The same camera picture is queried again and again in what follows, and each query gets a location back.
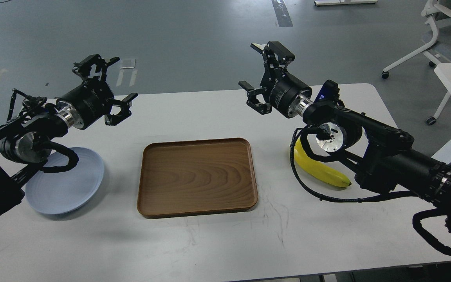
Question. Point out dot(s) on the brown wooden tray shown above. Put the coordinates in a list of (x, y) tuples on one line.
[(201, 177)]

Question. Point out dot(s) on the light blue round plate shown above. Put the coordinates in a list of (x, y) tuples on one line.
[(64, 192)]

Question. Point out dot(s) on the yellow banana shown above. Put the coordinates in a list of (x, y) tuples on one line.
[(319, 170)]

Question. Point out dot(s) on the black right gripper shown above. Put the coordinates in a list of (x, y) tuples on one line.
[(282, 96)]

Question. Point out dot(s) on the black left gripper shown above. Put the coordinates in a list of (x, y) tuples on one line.
[(86, 102)]

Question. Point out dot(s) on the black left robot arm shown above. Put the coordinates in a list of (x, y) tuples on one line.
[(26, 138)]

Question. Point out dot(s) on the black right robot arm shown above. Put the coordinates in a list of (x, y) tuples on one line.
[(381, 156)]

